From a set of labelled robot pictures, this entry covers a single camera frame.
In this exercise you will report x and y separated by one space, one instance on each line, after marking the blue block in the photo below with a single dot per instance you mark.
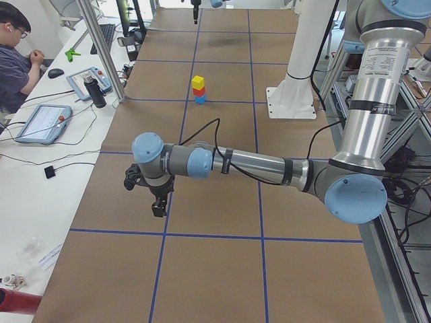
200 99

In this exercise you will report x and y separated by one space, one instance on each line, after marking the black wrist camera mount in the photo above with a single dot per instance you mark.
134 177

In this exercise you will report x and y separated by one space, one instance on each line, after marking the black keyboard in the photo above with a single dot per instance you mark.
108 31

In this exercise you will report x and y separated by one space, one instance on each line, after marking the teach pendant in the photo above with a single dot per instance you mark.
45 124
79 82

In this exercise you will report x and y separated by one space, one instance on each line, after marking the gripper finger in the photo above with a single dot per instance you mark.
157 208
164 206
195 15

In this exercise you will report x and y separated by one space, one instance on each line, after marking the black water bottle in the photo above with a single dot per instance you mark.
94 90

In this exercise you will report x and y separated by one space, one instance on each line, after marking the small black puck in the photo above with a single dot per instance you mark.
49 172

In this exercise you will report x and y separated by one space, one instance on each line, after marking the aluminium frame post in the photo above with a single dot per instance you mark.
104 54

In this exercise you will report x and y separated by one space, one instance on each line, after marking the black monitor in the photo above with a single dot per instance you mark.
125 10

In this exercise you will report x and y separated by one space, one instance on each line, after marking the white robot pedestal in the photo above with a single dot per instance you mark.
293 98

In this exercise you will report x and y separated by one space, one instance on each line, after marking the red cylinder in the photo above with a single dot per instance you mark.
19 302

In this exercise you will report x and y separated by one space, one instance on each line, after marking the black computer mouse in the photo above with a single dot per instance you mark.
55 72

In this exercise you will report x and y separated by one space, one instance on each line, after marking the red block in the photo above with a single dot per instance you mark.
199 92

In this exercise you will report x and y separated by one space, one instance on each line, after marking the near teach pendant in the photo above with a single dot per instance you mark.
45 124

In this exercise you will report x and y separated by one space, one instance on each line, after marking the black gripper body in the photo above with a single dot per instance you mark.
160 192
194 10

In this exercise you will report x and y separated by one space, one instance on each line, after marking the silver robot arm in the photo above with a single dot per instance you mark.
214 3
349 183

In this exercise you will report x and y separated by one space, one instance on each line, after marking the seated person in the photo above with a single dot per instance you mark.
19 74

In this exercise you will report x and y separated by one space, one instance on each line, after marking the green plastic tool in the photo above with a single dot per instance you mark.
70 54

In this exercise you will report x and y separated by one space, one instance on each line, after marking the yellow block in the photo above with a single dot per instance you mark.
198 82

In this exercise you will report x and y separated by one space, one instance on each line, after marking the far teach pendant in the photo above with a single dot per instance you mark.
79 82

